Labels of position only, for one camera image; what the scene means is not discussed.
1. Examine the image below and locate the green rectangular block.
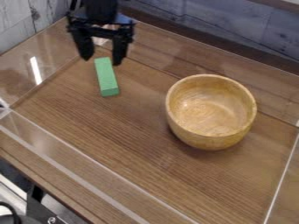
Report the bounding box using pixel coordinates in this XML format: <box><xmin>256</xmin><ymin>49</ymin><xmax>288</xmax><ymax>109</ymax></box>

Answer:
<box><xmin>95</xmin><ymin>57</ymin><xmax>119</xmax><ymax>97</ymax></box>

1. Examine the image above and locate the clear acrylic tray wall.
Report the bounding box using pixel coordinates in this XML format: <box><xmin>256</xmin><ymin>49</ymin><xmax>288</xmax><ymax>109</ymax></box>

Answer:
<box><xmin>0</xmin><ymin>22</ymin><xmax>299</xmax><ymax>224</ymax></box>

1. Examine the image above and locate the black cable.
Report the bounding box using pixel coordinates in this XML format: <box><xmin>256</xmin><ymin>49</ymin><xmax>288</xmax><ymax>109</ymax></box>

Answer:
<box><xmin>0</xmin><ymin>201</ymin><xmax>23</xmax><ymax>224</ymax></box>

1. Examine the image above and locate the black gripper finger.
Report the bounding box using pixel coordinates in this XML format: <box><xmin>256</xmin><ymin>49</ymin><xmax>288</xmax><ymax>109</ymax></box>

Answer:
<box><xmin>112</xmin><ymin>36</ymin><xmax>128</xmax><ymax>66</ymax></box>
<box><xmin>69</xmin><ymin>28</ymin><xmax>95</xmax><ymax>60</ymax></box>

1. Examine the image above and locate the wooden bowl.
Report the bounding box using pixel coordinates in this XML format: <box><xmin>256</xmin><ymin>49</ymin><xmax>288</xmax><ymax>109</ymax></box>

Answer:
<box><xmin>164</xmin><ymin>74</ymin><xmax>257</xmax><ymax>151</ymax></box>

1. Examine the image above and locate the black table frame bracket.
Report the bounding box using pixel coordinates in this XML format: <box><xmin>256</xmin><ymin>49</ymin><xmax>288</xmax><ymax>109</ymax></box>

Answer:
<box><xmin>25</xmin><ymin>185</ymin><xmax>80</xmax><ymax>224</ymax></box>

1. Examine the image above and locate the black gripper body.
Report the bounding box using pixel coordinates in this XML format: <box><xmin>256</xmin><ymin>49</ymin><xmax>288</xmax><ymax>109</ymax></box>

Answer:
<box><xmin>67</xmin><ymin>11</ymin><xmax>136</xmax><ymax>44</ymax></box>

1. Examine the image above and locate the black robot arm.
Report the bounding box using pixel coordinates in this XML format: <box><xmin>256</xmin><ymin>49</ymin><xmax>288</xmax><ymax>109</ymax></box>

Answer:
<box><xmin>67</xmin><ymin>0</ymin><xmax>136</xmax><ymax>66</ymax></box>

